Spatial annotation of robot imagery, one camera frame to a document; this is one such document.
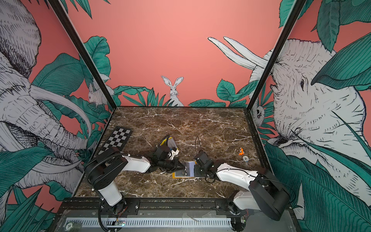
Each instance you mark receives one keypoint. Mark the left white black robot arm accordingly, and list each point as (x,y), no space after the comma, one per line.
(103,170)

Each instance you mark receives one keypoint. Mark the white slotted cable duct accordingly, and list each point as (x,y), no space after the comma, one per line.
(161,222)

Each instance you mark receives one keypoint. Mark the yellow leather card holder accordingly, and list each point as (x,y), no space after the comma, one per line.
(187,172)

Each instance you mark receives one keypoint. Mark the stack of grey cards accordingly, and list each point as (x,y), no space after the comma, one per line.
(171,143)

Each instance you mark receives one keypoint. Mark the right black frame post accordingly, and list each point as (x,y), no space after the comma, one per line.
(292,18)

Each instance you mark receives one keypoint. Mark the left black frame post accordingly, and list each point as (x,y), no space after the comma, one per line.
(76,40)

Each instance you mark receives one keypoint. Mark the black white checkerboard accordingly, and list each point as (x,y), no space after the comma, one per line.
(118,139)

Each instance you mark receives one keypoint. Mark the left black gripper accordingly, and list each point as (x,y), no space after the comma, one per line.
(176,163)

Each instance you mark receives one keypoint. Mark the black frame post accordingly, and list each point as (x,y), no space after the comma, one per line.
(76,40)
(292,18)

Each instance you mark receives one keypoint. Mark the yellow plastic card tray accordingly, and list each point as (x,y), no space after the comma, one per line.
(163,142)

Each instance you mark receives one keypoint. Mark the black front rail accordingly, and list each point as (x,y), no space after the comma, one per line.
(132,206)

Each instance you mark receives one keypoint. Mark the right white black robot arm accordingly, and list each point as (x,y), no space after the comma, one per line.
(263,191)

